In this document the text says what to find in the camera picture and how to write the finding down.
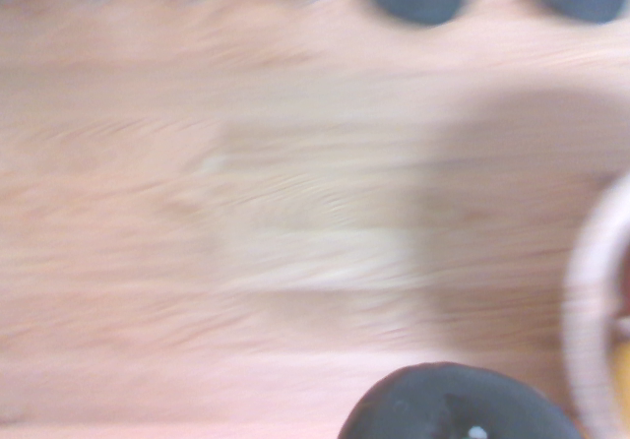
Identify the large dark round disc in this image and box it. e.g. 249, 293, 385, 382
338, 361, 588, 439

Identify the yellow fruit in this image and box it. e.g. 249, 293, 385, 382
608, 343, 630, 396

